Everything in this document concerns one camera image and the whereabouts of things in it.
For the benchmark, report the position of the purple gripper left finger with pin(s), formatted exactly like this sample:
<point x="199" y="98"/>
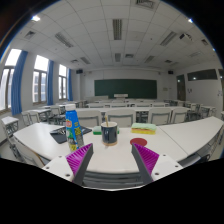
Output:
<point x="78" y="162"/>

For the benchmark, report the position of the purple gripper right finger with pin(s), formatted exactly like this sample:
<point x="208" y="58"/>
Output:
<point x="146" y="160"/>

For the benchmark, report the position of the red round coaster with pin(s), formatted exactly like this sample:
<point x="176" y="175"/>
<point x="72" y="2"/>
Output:
<point x="139" y="141"/>

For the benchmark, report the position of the blue plastic bottle white cap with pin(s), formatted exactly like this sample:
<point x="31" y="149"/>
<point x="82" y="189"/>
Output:
<point x="73" y="129"/>

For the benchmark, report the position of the dark notebook on table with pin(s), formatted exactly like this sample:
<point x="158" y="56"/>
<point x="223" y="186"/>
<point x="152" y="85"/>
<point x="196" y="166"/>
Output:
<point x="60" y="137"/>

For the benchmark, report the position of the yellow green sponge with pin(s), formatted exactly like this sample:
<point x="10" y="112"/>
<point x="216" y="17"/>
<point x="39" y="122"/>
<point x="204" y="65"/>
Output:
<point x="143" y="128"/>

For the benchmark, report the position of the green sponge block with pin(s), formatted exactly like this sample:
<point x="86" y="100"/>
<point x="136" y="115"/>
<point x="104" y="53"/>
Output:
<point x="97" y="130"/>

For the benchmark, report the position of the dark blue mug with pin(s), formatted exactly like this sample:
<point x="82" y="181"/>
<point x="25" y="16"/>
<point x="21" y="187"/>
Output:
<point x="109" y="132"/>

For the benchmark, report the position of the white chair centre left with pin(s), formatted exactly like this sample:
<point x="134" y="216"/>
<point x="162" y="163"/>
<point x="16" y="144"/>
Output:
<point x="90" y="118"/>

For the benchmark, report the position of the white chair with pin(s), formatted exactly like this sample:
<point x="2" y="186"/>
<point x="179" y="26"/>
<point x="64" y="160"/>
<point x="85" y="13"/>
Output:
<point x="178" y="115"/>
<point x="124" y="117"/>
<point x="90" y="118"/>
<point x="159" y="116"/>

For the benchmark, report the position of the white chair centre right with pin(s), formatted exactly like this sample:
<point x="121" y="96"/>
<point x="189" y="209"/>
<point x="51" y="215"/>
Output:
<point x="159" y="116"/>

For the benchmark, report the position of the wooden stick in mug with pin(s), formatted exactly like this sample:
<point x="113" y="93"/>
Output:
<point x="106" y="120"/>

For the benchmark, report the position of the white chair far right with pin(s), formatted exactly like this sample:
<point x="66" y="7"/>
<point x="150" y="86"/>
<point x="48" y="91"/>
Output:
<point x="178" y="115"/>

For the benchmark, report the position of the green chalkboard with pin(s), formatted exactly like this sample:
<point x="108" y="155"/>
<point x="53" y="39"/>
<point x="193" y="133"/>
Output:
<point x="134" y="88"/>

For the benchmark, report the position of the blue curtain middle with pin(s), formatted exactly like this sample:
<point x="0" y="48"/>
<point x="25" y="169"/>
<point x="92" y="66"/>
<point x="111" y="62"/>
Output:
<point x="50" y="83"/>

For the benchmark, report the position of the blue curtain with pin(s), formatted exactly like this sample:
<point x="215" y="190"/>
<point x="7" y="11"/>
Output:
<point x="69" y="83"/>
<point x="16" y="107"/>
<point x="50" y="83"/>

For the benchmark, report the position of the blue curtain far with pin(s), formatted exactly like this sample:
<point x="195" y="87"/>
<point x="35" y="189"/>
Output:
<point x="69" y="83"/>

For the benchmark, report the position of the blue curtain left near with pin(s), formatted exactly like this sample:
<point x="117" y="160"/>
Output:
<point x="16" y="107"/>

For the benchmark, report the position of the dark door right wall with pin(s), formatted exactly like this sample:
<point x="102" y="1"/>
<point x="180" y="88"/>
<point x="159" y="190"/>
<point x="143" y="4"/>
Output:
<point x="181" y="90"/>

